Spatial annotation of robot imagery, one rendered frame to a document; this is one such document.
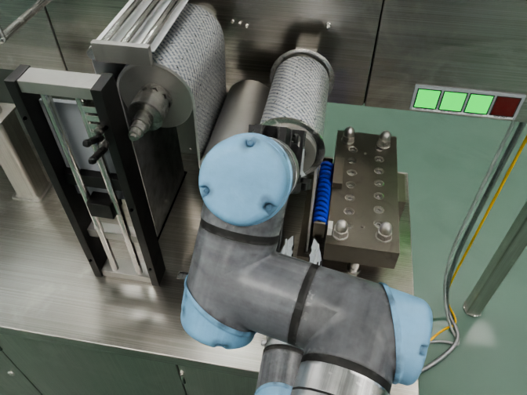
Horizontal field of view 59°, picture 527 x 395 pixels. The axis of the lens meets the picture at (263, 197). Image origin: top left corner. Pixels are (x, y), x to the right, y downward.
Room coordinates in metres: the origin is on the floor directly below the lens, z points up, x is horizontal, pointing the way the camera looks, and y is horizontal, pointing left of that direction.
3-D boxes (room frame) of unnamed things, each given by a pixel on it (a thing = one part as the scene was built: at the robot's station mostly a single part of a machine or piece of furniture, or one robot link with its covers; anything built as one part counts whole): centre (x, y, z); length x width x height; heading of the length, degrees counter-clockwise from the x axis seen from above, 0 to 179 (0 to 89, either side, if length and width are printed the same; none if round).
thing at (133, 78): (0.85, 0.18, 1.34); 0.25 x 0.14 x 0.14; 170
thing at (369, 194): (0.81, -0.25, 1.00); 0.40 x 0.16 x 0.06; 170
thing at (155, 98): (0.70, 0.21, 1.34); 0.06 x 0.06 x 0.06; 80
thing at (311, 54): (0.93, -0.09, 1.25); 0.15 x 0.01 x 0.15; 80
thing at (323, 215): (0.79, -0.15, 1.03); 0.21 x 0.04 x 0.03; 170
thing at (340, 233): (0.65, -0.17, 1.05); 0.04 x 0.04 x 0.04
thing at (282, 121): (0.68, -0.04, 1.25); 0.15 x 0.01 x 0.15; 80
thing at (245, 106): (0.82, 0.05, 1.18); 0.26 x 0.12 x 0.12; 170
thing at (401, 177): (0.81, -0.34, 0.97); 0.10 x 0.03 x 0.11; 170
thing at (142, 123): (0.64, 0.22, 1.34); 0.06 x 0.03 x 0.03; 170
